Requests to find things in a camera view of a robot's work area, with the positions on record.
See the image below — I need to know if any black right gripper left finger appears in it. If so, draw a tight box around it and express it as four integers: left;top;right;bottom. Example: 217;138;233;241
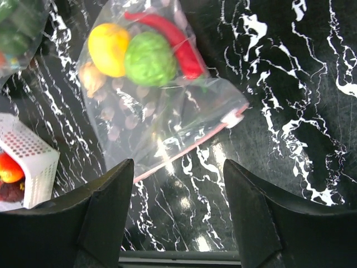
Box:
1;159;134;267

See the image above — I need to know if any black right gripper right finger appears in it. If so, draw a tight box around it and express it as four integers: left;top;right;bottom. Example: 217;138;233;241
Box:
223;159;356;267

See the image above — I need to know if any clear zip top bag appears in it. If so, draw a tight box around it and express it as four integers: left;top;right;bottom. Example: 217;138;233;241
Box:
77;1;249;182

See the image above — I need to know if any middle bag of fake food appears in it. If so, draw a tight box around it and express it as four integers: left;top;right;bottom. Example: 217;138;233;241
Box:
1;0;50;77

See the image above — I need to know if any dark red toy mangosteen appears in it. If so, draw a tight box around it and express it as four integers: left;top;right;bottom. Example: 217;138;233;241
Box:
0;180;25;203

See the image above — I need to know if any white plastic basket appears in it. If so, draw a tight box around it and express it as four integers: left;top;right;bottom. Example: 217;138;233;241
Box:
1;113;60;212

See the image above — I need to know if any orange toy tomato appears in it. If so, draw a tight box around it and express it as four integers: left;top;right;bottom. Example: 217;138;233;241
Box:
0;153;25;183

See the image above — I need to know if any green toy lime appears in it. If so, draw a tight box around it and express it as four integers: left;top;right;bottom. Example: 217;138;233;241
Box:
124;31;177;87

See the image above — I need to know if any red toy chili pepper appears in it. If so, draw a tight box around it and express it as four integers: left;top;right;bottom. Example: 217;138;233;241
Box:
124;11;205;80

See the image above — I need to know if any yellow toy pear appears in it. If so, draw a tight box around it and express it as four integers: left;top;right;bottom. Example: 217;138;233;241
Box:
88;23;131;78

